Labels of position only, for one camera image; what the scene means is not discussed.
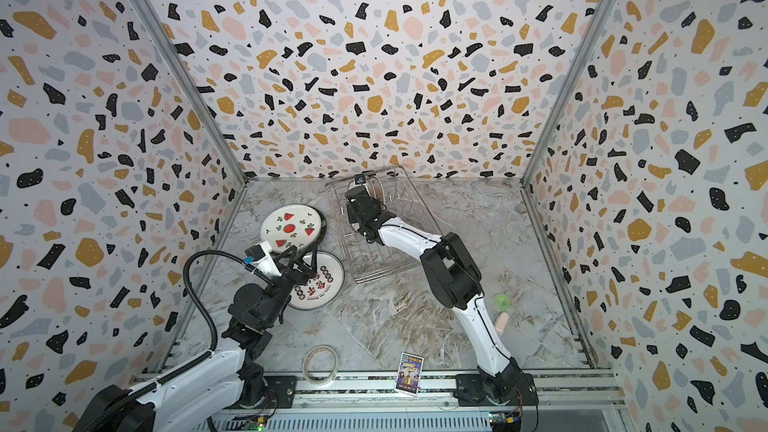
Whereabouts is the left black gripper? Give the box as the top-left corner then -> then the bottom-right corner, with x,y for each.
260,244 -> 313,330

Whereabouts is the watermelon pattern plate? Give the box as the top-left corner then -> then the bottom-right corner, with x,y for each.
260,204 -> 325,252

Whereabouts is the red character white plate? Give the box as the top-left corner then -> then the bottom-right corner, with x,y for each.
289,252 -> 345,311

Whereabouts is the brown rimmed cream plate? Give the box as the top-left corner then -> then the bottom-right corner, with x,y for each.
287,205 -> 328,253

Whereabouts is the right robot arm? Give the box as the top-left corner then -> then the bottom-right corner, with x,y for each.
345,185 -> 523,404

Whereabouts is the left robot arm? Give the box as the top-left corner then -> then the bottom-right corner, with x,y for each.
74,242 -> 318,431

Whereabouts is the purple card box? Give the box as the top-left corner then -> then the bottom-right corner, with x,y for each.
395,352 -> 424,397

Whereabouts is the green ball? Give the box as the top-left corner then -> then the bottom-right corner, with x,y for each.
493,293 -> 511,312

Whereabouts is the pink eraser block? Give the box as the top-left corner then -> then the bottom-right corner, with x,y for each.
494,312 -> 509,335

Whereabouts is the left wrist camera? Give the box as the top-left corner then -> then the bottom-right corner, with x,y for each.
244,241 -> 280,277

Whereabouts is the wire dish rack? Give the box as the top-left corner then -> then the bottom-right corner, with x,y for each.
331,166 -> 443,284

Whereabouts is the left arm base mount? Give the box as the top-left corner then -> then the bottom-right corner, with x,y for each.
235,364 -> 298,411

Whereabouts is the aluminium front rail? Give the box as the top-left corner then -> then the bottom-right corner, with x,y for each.
119,369 -> 631,432

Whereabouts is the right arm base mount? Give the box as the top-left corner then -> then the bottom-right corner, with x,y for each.
453,373 -> 539,407

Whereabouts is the black corrugated cable conduit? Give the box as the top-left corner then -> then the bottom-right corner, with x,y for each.
71,249 -> 259,432

